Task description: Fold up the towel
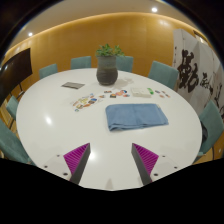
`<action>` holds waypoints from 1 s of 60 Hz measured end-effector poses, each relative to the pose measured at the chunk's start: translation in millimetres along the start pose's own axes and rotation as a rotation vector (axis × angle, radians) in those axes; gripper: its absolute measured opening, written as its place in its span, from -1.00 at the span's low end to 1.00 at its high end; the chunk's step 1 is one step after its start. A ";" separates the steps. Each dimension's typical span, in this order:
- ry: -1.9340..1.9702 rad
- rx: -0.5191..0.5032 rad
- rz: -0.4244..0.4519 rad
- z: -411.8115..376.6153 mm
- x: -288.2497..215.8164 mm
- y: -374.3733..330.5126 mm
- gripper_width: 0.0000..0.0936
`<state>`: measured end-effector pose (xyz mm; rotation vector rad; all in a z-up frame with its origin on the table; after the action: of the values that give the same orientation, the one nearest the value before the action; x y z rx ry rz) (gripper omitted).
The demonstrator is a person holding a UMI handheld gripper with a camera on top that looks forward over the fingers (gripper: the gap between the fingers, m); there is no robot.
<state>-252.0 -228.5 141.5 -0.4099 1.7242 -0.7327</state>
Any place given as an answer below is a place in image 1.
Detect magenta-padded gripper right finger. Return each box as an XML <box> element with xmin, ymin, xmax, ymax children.
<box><xmin>131</xmin><ymin>142</ymin><xmax>183</xmax><ymax>187</ymax></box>

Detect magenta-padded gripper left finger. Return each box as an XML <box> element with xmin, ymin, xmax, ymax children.
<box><xmin>41</xmin><ymin>142</ymin><xmax>92</xmax><ymax>186</ymax></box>

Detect blue towel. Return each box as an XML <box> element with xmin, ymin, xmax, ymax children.
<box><xmin>105</xmin><ymin>103</ymin><xmax>170</xmax><ymax>132</ymax></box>

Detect colourful sticker sheet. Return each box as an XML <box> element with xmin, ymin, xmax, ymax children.
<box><xmin>71</xmin><ymin>93</ymin><xmax>101</xmax><ymax>113</ymax></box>

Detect small grey card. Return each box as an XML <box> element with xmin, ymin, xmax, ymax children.
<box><xmin>60</xmin><ymin>81</ymin><xmax>86</xmax><ymax>90</ymax></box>

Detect teal chairs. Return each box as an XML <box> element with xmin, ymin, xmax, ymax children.
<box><xmin>0</xmin><ymin>55</ymin><xmax>224</xmax><ymax>166</ymax></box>

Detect potted plant in dark vase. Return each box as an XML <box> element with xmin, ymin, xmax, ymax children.
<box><xmin>95</xmin><ymin>43</ymin><xmax>126</xmax><ymax>86</ymax></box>

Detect black television screen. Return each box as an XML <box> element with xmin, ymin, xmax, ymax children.
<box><xmin>0</xmin><ymin>47</ymin><xmax>33</xmax><ymax>98</ymax></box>

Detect recessed ceiling lights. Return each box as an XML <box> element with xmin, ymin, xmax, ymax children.
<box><xmin>27</xmin><ymin>6</ymin><xmax>159</xmax><ymax>38</ymax></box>

